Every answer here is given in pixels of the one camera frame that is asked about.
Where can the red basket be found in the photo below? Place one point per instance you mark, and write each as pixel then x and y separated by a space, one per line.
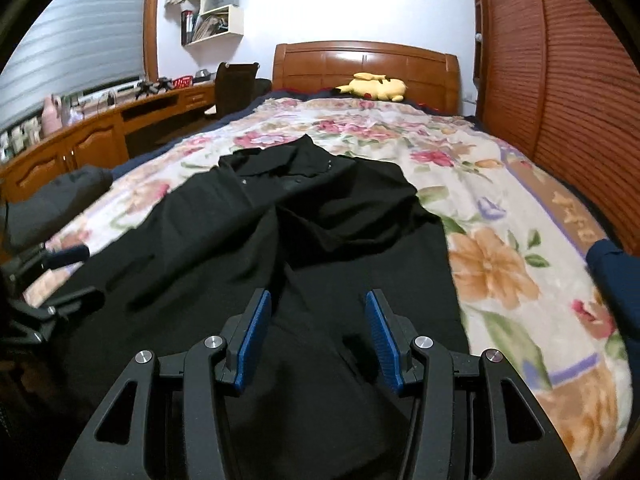
pixel 183 80

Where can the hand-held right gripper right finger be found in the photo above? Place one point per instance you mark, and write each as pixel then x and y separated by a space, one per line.
pixel 382 340

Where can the wooden louvered wardrobe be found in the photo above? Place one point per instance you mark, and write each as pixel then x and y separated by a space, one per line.
pixel 575 85

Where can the row of books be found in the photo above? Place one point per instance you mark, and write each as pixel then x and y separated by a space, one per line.
pixel 210 27

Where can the dark grey folded garment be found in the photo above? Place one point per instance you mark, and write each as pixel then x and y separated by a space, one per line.
pixel 50 205

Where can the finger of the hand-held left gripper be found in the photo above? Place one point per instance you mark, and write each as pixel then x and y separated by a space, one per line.
pixel 70 302
pixel 67 256

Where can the black binder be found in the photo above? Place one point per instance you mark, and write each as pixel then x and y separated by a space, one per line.
pixel 187 27

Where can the yellow plush toy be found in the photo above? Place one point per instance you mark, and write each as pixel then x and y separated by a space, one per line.
pixel 375 87

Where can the white ceramic jar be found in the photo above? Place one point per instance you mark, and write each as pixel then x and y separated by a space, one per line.
pixel 31 134
pixel 16 141

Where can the wooden desk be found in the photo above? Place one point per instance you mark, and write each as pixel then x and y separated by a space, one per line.
pixel 95 140

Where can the white wall shelf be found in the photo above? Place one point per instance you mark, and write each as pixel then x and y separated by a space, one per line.
pixel 235 20

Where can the black coat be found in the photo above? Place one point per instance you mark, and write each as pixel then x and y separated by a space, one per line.
pixel 320 220

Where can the navy blue garment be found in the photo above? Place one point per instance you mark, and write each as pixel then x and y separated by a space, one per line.
pixel 612 270

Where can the metal pot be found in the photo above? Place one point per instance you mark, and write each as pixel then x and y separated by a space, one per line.
pixel 203 76

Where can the wooden bed headboard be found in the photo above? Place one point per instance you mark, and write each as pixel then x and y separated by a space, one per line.
pixel 325 67

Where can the floral blanket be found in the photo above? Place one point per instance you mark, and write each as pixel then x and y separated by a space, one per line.
pixel 500 260

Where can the grey window blind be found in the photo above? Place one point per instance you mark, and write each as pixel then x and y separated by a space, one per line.
pixel 75 35

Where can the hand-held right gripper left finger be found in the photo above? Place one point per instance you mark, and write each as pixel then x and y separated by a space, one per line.
pixel 252 340

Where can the dark brown chair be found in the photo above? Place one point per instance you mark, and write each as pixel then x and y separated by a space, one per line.
pixel 235 87

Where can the pink thermos jug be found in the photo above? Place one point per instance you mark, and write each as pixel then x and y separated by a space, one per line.
pixel 50 117

